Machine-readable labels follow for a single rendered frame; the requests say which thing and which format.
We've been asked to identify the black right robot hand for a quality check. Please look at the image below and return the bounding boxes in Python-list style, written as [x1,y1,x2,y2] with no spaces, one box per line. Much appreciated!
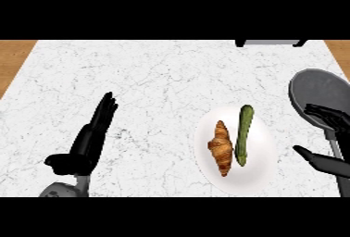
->
[291,103,350,180]

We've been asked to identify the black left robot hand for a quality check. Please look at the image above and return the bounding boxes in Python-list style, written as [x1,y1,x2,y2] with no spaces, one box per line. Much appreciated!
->
[45,91,120,177]

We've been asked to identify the white oval plate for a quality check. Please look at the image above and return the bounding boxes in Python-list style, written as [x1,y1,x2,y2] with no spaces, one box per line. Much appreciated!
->
[194,106,278,196]

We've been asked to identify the green squash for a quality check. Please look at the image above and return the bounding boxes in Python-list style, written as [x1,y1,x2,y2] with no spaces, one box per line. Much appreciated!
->
[234,104,256,168]

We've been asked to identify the grey frying pan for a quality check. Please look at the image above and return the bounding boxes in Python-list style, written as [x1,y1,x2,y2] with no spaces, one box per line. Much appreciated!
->
[287,69,350,198]

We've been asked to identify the brown croissant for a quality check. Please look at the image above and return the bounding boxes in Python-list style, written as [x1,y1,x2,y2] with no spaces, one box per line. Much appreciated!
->
[207,119,235,178]

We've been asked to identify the grey appliance with black feet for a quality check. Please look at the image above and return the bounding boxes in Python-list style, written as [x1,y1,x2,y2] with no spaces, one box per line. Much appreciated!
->
[234,40,309,48]

